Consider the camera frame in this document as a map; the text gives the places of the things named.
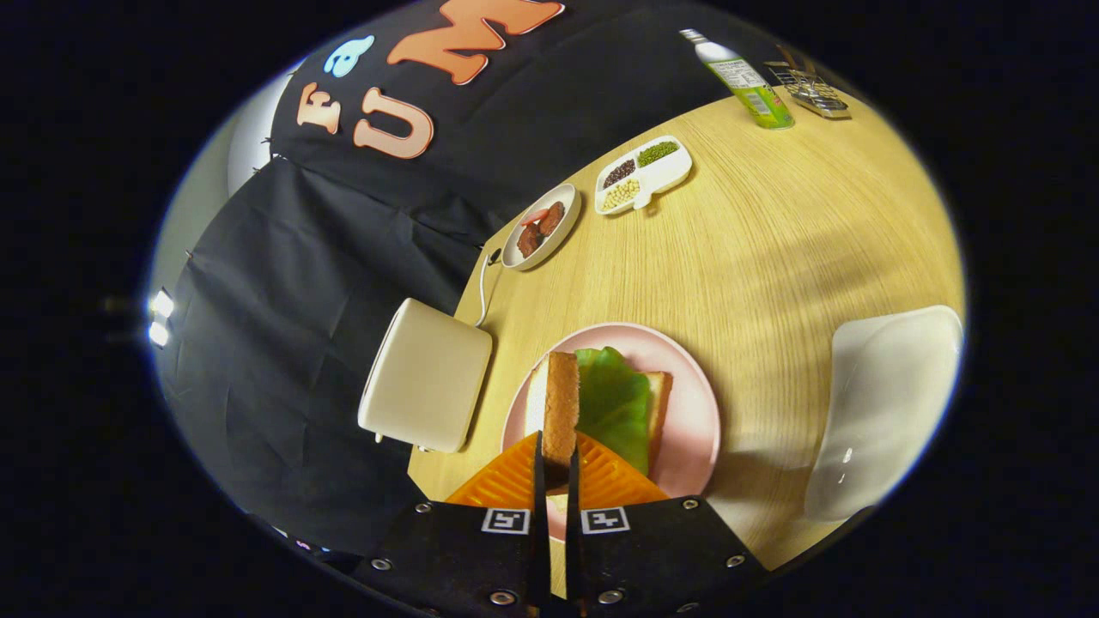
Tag white toaster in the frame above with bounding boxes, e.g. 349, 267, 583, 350
357, 297, 495, 454

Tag black backdrop cloth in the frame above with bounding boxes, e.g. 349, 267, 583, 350
155, 0, 825, 559

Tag toasted bread slice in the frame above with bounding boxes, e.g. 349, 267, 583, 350
543, 351, 581, 469

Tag round white plate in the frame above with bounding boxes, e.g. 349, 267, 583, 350
501, 183, 582, 272

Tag green drink bottle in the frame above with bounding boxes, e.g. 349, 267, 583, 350
680, 28, 795, 130

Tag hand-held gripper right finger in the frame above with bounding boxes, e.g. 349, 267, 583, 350
567, 429, 769, 618

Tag white rectangular plate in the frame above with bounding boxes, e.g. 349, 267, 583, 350
804, 305, 964, 523

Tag white toaster cable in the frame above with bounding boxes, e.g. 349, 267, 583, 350
475, 251, 503, 329

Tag white bread slice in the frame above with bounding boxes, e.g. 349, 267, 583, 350
524, 356, 673, 477

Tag divided white dish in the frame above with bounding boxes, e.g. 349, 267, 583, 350
594, 135, 693, 216

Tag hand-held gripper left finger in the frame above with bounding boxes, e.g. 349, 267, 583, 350
369, 429, 550, 618

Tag metal wire utensil holder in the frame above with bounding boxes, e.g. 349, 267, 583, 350
764, 60, 851, 120

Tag pink plate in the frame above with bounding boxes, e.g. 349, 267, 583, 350
501, 322, 722, 543

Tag green lettuce leaf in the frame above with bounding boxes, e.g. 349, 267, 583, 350
574, 346, 653, 476

